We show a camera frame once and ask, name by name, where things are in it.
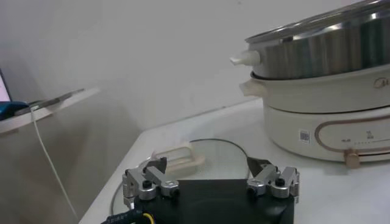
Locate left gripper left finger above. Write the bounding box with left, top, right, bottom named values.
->
left=122, top=156, right=181, bottom=204

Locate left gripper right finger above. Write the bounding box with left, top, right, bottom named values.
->
left=246, top=156, right=300, bottom=204

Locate perforated steel steamer basket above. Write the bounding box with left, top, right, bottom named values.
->
left=230, top=0, right=390, bottom=80

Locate cream electric cooker pot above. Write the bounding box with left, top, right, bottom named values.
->
left=239, top=65, right=390, bottom=168

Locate white side table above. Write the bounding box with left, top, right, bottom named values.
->
left=0, top=87, right=101, bottom=135

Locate black smartphone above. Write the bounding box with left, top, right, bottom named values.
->
left=13, top=88, right=85, bottom=116

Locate blue computer mouse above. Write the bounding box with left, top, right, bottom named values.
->
left=0, top=102, right=30, bottom=121

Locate black laptop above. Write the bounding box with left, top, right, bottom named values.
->
left=0, top=68, right=13, bottom=103

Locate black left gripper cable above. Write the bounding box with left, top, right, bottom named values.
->
left=102, top=209, right=153, bottom=224

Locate white charging cable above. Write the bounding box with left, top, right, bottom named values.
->
left=29, top=106, right=79, bottom=220

